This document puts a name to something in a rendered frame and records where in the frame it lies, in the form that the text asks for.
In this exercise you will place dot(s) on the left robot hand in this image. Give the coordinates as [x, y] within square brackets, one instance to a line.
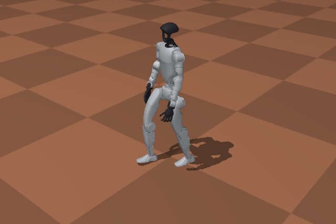
[168, 113]

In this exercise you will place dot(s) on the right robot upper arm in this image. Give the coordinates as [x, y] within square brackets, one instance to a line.
[156, 64]

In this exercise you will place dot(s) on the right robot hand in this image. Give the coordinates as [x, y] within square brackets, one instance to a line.
[147, 93]

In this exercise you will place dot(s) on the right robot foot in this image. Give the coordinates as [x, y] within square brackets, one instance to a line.
[146, 158]

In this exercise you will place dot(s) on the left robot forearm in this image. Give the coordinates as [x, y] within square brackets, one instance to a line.
[175, 91]

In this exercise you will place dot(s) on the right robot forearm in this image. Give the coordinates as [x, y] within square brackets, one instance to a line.
[153, 77]

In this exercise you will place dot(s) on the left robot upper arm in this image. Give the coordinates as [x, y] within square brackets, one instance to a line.
[179, 59]

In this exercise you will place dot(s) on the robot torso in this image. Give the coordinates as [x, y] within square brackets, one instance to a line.
[167, 67]

